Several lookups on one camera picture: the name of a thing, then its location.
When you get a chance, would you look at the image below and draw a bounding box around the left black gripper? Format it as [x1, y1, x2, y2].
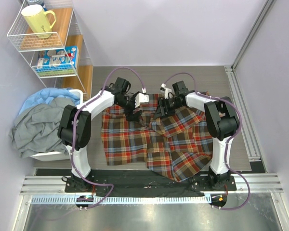
[116, 92, 142, 122]

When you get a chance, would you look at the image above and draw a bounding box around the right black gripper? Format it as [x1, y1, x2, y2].
[154, 97, 183, 119]

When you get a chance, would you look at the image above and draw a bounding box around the plaid flannel shirt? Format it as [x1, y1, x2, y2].
[101, 94, 213, 182]

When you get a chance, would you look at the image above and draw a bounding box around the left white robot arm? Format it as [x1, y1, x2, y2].
[58, 77, 148, 193]

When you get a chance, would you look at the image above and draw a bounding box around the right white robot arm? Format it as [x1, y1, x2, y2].
[155, 81, 241, 190]

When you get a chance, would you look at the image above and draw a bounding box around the white laundry basket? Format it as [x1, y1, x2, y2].
[31, 89, 83, 162]

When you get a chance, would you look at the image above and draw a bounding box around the blue picture box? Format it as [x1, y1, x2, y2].
[33, 46, 79, 77]

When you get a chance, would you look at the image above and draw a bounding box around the light blue shirt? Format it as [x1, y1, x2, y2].
[19, 88, 83, 115]

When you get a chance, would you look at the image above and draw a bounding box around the grey shirt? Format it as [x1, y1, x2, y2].
[9, 98, 75, 158]

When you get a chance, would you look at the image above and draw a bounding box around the yellow mug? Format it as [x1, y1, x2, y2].
[21, 4, 57, 39]

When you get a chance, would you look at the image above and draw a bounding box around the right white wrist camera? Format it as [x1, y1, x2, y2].
[160, 83, 174, 99]

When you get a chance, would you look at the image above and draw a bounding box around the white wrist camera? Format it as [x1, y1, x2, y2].
[132, 88, 149, 108]
[160, 83, 174, 99]

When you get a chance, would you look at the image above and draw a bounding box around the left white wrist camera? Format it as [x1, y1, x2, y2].
[132, 88, 149, 108]

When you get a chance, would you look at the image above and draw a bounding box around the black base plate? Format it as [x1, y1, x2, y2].
[61, 170, 236, 198]

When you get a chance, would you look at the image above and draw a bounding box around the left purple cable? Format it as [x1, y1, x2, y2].
[71, 67, 147, 210]

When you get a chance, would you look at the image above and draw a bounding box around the white slotted cable duct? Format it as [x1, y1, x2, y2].
[31, 194, 211, 205]

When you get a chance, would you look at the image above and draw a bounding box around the white wire shelf rack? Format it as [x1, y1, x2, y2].
[7, 0, 93, 100]

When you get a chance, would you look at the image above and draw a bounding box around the aluminium frame rail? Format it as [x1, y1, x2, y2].
[21, 173, 283, 193]

